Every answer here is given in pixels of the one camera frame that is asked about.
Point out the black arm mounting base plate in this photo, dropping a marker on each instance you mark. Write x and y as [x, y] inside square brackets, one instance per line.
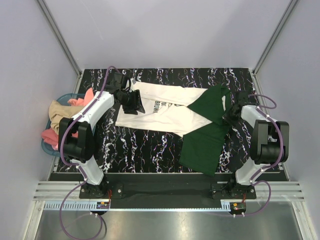
[178, 189]

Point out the left aluminium frame post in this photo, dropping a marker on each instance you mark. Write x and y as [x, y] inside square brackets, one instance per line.
[58, 35]

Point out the teal laundry basket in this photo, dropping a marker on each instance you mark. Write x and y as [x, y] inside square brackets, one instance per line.
[63, 100]

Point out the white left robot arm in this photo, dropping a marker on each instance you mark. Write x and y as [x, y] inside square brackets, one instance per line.
[76, 142]

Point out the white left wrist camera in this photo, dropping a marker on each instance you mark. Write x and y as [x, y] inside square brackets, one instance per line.
[128, 84]

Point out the right aluminium frame post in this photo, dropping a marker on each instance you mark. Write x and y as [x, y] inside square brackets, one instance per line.
[275, 35]

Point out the pink t-shirt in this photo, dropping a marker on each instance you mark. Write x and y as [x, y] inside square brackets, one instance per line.
[49, 136]

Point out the aluminium frame post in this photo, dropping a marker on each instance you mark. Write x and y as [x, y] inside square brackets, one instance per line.
[275, 35]
[58, 35]

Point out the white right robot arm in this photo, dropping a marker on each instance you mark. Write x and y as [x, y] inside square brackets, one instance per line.
[269, 143]

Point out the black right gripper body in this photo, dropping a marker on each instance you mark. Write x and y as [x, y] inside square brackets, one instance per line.
[229, 117]

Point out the grey slotted cable duct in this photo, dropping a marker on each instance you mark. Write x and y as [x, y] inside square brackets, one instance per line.
[117, 206]

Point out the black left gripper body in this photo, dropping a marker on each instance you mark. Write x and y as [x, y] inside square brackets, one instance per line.
[129, 101]

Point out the beige t-shirt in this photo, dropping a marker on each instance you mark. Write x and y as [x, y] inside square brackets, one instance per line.
[57, 111]

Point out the cream and green t-shirt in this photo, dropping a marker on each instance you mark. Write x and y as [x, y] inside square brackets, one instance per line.
[194, 114]

